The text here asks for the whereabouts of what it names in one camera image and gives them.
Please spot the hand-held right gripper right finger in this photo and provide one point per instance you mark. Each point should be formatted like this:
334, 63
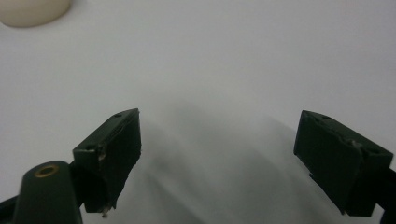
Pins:
336, 161

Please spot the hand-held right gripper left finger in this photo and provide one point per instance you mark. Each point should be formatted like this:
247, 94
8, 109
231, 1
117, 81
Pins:
109, 158

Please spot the cream round container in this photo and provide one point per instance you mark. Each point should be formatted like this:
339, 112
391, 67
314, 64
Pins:
28, 11

